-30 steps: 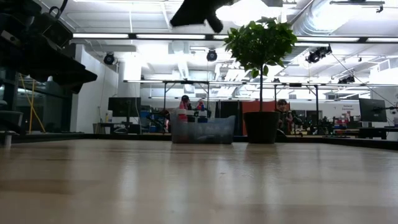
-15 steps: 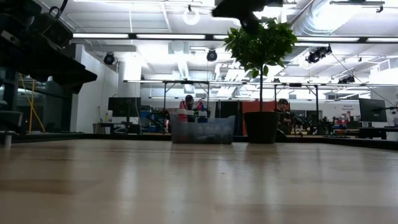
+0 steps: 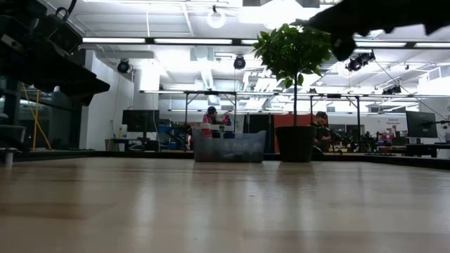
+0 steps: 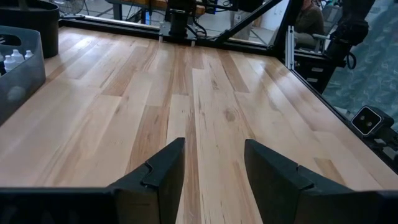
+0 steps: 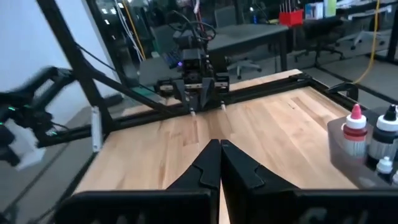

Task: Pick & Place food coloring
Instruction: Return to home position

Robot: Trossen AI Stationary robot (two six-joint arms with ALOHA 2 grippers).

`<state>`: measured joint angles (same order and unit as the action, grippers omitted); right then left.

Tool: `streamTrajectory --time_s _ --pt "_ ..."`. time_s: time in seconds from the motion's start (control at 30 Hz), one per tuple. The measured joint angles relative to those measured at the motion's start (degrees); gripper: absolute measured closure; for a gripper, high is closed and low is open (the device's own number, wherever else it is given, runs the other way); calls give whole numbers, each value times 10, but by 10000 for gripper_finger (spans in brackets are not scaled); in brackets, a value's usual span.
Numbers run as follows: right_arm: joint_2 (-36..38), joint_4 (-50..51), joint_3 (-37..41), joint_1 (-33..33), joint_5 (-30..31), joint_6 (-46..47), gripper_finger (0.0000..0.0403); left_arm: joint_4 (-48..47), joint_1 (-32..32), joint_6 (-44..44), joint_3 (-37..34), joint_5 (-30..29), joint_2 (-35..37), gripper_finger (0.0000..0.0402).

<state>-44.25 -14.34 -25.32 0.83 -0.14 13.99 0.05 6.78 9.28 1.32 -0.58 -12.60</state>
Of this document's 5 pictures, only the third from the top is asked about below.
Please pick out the black ceiling-mounted camera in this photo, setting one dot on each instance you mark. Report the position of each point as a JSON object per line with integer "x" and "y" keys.
{"x": 123, "y": 66}
{"x": 239, "y": 63}
{"x": 358, "y": 62}

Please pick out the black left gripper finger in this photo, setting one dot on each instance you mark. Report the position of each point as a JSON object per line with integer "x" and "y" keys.
{"x": 79, "y": 82}
{"x": 103, "y": 86}

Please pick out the long ceiling light strip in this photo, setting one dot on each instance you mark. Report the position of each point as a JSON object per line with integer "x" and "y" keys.
{"x": 116, "y": 40}
{"x": 379, "y": 44}

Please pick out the black metal frame stand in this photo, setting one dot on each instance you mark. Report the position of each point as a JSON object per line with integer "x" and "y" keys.
{"x": 211, "y": 92}
{"x": 334, "y": 95}

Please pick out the clear plastic bin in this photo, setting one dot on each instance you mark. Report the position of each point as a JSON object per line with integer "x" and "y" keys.
{"x": 246, "y": 151}

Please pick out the potted green plant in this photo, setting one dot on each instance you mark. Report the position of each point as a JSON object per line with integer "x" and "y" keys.
{"x": 292, "y": 52}

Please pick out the black computer monitor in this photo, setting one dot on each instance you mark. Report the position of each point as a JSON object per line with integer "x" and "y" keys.
{"x": 140, "y": 121}
{"x": 421, "y": 124}

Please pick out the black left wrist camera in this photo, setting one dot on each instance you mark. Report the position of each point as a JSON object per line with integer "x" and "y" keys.
{"x": 65, "y": 35}

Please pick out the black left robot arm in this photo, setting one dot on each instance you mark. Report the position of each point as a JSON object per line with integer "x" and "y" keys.
{"x": 10, "y": 52}

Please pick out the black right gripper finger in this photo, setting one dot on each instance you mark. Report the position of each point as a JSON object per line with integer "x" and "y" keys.
{"x": 325, "y": 21}

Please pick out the white cylindrical post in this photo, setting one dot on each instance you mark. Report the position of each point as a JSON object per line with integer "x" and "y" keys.
{"x": 8, "y": 158}

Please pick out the round pendant lamp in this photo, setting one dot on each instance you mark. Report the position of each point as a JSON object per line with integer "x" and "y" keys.
{"x": 215, "y": 19}

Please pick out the person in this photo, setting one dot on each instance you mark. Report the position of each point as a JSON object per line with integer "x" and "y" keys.
{"x": 320, "y": 131}
{"x": 213, "y": 111}

